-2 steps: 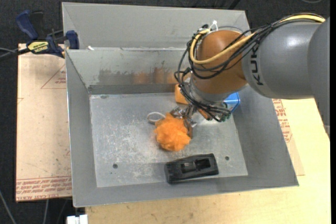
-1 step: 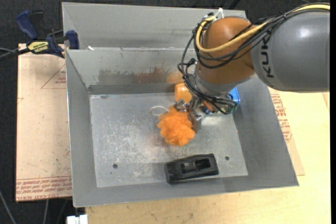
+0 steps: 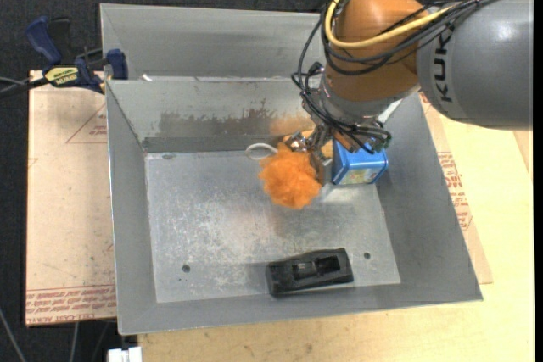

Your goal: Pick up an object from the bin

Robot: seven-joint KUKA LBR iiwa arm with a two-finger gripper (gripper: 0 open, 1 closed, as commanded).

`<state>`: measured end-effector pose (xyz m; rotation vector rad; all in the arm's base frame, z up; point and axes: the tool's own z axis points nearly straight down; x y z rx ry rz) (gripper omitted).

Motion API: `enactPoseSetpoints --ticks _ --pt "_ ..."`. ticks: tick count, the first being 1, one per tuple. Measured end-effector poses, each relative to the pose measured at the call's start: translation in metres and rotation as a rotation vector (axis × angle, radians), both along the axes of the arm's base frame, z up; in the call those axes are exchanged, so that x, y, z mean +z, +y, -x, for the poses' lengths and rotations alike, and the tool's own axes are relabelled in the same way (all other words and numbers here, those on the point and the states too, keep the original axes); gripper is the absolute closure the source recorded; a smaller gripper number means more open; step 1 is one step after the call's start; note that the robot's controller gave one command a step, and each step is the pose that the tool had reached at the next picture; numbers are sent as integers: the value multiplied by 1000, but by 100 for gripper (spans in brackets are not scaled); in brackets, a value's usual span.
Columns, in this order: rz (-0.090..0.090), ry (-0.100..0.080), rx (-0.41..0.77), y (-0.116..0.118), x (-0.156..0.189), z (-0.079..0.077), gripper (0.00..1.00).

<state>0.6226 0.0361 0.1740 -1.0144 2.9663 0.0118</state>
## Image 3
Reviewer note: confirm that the brown cardboard board, red print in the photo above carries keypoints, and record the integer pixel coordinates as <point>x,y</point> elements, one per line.
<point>68,199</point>

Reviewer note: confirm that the blue tin box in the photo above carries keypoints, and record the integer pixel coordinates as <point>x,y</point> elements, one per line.
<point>359,168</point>

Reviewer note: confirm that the grey metal bin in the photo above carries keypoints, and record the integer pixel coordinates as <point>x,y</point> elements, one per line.
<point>220,224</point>

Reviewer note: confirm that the black flat stapler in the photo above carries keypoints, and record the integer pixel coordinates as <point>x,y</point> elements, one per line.
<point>309,270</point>

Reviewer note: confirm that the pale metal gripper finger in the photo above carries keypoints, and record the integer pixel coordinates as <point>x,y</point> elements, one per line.
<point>324,170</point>
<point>298,144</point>

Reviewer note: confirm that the orange mesh bath sponge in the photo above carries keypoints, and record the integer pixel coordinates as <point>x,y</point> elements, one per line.
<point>289,178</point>

